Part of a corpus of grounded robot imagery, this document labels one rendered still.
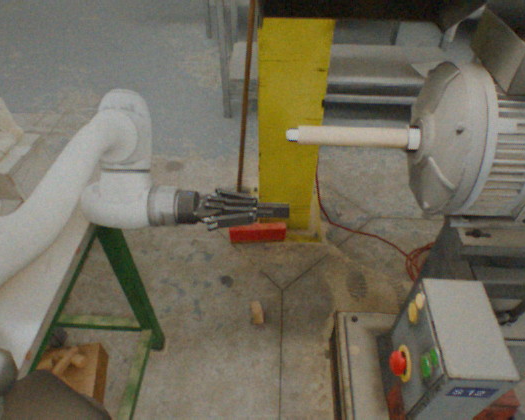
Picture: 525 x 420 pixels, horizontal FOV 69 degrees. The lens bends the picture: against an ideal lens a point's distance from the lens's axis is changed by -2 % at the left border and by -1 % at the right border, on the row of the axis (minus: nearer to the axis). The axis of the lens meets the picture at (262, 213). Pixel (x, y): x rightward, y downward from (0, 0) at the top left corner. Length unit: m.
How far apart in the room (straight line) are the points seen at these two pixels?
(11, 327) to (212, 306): 1.13
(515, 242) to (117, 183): 0.75
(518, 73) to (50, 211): 0.64
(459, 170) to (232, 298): 1.46
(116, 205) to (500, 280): 0.76
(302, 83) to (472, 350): 1.22
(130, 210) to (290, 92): 0.97
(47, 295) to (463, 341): 0.78
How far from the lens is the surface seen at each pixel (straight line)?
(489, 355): 0.64
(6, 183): 1.01
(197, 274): 2.02
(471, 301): 0.68
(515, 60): 0.62
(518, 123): 0.65
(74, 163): 0.67
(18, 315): 0.94
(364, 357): 1.50
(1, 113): 1.04
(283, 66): 1.58
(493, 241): 0.78
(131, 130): 0.81
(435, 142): 0.67
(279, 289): 1.94
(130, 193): 0.84
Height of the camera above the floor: 1.63
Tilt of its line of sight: 46 degrees down
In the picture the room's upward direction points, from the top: straight up
